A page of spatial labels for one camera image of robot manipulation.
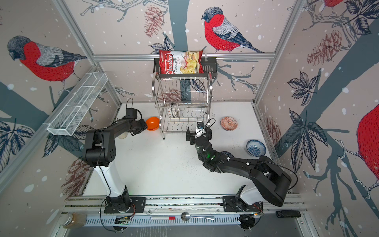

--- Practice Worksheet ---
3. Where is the orange plastic bowl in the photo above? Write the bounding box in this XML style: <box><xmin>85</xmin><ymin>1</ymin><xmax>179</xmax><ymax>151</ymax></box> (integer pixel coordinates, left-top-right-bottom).
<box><xmin>146</xmin><ymin>117</ymin><xmax>160</xmax><ymax>131</ymax></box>

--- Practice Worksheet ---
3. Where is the black remote device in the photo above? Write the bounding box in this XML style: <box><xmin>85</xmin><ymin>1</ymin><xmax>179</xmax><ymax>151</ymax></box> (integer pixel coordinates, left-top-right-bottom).
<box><xmin>275</xmin><ymin>210</ymin><xmax>301</xmax><ymax>218</ymax></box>

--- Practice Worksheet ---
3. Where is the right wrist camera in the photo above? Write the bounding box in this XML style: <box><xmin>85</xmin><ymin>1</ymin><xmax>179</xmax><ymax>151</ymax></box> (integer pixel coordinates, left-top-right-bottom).
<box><xmin>196</xmin><ymin>121</ymin><xmax>205</xmax><ymax>132</ymax></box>

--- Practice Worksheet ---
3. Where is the steel wire dish rack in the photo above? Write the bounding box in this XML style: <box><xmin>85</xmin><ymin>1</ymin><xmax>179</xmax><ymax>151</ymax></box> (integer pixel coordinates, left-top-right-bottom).
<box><xmin>152</xmin><ymin>73</ymin><xmax>213</xmax><ymax>139</ymax></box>

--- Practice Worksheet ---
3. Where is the white lattice pattern bowl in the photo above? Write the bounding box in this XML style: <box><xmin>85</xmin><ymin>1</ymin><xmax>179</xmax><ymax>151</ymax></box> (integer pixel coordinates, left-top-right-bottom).
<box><xmin>171</xmin><ymin>107</ymin><xmax>181</xmax><ymax>119</ymax></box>

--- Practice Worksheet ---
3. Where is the blue white floral bowl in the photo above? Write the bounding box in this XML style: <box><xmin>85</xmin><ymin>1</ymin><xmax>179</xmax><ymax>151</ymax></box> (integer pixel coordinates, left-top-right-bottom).
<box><xmin>246</xmin><ymin>139</ymin><xmax>266</xmax><ymax>158</ymax></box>

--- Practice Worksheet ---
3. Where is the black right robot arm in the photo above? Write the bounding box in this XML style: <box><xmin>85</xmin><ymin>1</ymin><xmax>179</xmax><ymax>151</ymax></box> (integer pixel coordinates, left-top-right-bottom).
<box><xmin>186</xmin><ymin>128</ymin><xmax>292</xmax><ymax>206</ymax></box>

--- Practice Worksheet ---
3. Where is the glass jar with lid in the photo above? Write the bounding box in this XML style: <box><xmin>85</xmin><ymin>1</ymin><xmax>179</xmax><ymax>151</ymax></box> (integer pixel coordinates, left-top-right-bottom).
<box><xmin>60</xmin><ymin>212</ymin><xmax>86</xmax><ymax>229</ymax></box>

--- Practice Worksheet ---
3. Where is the red cassava chips bag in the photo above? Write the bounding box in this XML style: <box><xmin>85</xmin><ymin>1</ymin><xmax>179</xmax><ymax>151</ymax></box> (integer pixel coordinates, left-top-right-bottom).
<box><xmin>159</xmin><ymin>50</ymin><xmax>204</xmax><ymax>75</ymax></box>

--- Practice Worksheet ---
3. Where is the metal spoon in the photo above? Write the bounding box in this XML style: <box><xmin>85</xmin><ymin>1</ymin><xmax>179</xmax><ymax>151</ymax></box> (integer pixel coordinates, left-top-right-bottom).
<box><xmin>181</xmin><ymin>212</ymin><xmax>215</xmax><ymax>221</ymax></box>

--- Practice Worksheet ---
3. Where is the dark blue geometric bowl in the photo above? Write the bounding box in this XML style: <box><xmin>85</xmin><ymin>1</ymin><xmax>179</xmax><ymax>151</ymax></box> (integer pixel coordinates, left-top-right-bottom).
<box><xmin>221</xmin><ymin>151</ymin><xmax>234</xmax><ymax>158</ymax></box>

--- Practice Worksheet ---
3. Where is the red patterned ceramic bowl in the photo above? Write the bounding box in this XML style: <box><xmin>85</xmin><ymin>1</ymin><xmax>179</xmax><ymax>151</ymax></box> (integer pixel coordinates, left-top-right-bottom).
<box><xmin>220</xmin><ymin>117</ymin><xmax>238</xmax><ymax>131</ymax></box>

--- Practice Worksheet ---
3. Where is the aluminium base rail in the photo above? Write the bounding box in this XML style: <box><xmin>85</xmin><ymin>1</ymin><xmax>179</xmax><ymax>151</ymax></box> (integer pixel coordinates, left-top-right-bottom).
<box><xmin>61</xmin><ymin>194</ymin><xmax>307</xmax><ymax>228</ymax></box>

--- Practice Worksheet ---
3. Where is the salt grinder with black cap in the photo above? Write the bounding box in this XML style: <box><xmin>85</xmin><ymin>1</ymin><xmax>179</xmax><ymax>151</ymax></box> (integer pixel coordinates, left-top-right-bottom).
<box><xmin>118</xmin><ymin>132</ymin><xmax>128</xmax><ymax>139</ymax></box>

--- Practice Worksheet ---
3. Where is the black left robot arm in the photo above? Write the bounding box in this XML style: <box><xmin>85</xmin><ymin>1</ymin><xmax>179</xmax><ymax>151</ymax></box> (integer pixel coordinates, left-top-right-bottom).
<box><xmin>83</xmin><ymin>108</ymin><xmax>147</xmax><ymax>209</ymax></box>

